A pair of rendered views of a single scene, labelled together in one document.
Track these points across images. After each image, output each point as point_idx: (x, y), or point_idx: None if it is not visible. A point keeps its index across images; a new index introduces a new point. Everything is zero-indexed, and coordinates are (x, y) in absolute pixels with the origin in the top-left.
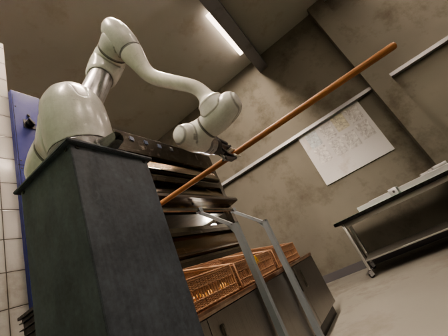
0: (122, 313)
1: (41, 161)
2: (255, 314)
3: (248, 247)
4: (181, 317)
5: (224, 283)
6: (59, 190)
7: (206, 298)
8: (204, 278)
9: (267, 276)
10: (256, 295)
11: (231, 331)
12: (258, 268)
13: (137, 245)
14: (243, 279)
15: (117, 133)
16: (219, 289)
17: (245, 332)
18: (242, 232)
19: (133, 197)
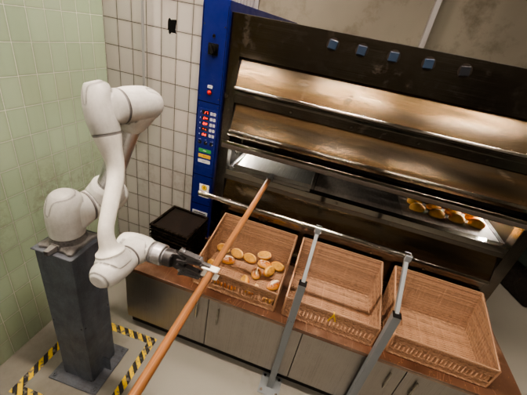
0: (51, 298)
1: None
2: (263, 331)
3: (295, 309)
4: (72, 312)
5: (257, 297)
6: None
7: (228, 291)
8: (236, 282)
9: (319, 336)
10: (280, 328)
11: (227, 317)
12: (291, 325)
13: (59, 288)
14: (289, 311)
15: (46, 251)
16: (247, 296)
17: (241, 327)
18: (300, 296)
19: (59, 273)
